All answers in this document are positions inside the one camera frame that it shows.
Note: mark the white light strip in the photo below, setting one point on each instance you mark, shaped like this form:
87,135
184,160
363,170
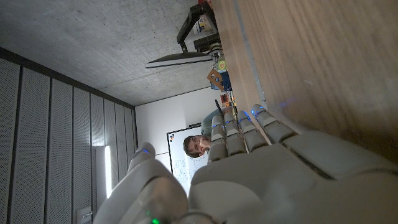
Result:
108,171

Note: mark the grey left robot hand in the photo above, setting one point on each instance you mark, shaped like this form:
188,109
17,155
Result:
264,186

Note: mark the brown cardboard piece with holes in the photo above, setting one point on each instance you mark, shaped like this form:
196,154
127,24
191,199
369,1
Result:
215,78

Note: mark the black monitor stand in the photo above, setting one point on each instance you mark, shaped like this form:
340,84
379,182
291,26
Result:
186,28

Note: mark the whiteboard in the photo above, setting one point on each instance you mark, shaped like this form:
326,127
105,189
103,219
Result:
183,169

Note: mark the blue mug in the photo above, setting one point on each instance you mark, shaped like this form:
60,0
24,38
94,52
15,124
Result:
227,81

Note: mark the black computer monitor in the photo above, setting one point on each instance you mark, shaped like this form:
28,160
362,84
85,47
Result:
180,59

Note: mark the seated person green t-shirt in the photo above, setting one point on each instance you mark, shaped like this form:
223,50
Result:
194,146

